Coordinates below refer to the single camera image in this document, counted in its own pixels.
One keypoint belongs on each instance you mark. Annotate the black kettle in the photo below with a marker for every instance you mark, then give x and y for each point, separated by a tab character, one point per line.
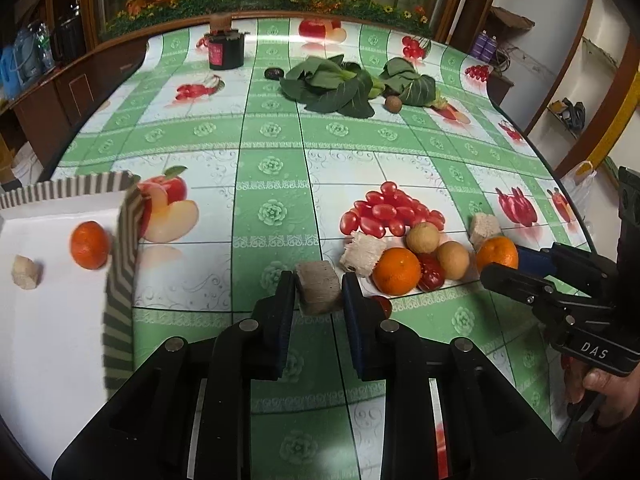
67	40

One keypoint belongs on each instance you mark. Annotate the green checked fruit-print tablecloth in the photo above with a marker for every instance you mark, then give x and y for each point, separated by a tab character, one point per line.
280	135

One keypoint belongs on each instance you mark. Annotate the white plastic bag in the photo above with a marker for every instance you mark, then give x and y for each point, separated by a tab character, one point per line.
582	172

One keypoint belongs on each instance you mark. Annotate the tools on shelf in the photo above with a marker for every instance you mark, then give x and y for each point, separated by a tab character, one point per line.
567	110

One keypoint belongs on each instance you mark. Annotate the wooden cabinet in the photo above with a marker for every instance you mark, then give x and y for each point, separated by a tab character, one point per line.
75	85

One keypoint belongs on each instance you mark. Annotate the beige sugarcane chunk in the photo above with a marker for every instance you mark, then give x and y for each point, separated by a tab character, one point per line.
363	255
319	287
484	230
26	272

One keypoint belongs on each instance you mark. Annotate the blue plastic jug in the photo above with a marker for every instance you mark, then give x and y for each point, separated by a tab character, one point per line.
9	72

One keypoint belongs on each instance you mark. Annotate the red jujube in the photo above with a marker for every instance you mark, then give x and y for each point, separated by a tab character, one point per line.
382	305
431	272

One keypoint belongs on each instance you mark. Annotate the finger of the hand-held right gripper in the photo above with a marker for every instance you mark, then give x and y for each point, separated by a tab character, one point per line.
515	284
535	259

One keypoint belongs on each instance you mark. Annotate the cardboard box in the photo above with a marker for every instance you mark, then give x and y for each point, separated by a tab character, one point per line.
510	15

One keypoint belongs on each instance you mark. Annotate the clear plastic bottle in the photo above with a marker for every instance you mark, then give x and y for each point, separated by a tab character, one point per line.
45	47

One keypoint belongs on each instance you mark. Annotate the person's right hand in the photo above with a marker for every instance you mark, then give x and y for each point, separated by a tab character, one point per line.
610	390

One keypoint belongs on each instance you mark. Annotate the black jar with red label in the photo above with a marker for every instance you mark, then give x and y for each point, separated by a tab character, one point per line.
226	50

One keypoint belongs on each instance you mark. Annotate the tan longan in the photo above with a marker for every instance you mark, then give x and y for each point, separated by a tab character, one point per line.
422	238
453	260
393	104

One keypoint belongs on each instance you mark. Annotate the brown wooden block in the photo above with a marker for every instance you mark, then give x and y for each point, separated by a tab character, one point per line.
220	22

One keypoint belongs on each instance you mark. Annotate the green bok choy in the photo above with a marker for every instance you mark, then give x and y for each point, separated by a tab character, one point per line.
407	82
330	85

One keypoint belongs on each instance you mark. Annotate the dark brown jujube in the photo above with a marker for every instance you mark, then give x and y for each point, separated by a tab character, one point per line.
273	74

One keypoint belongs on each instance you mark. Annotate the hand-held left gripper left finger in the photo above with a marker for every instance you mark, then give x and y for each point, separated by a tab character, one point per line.
285	320

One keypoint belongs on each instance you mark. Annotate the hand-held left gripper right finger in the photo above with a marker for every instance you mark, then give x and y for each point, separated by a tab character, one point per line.
355	330

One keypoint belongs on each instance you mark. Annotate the blue-grey thermos jug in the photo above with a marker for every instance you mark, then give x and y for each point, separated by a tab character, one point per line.
26	52

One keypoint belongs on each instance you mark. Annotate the orange tangerine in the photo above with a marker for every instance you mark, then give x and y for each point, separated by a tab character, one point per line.
496	254
397	271
90	246

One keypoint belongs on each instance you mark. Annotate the purple spray cans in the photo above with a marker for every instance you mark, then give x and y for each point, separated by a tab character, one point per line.
482	45

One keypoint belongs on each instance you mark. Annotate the white tray with striped rim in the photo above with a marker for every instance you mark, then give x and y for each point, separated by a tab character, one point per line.
45	340

